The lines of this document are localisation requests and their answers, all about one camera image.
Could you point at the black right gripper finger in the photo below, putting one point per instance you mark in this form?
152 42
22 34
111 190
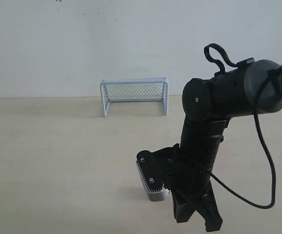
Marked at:
206 206

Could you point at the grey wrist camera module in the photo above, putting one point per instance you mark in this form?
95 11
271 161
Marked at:
151 176

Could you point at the white miniature soccer goal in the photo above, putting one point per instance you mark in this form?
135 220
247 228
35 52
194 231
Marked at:
134 90

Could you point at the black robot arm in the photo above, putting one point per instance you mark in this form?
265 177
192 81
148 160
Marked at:
254 88

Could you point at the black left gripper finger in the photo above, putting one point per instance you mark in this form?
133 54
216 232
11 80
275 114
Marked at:
181 207

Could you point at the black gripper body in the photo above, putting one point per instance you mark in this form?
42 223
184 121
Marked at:
186 169

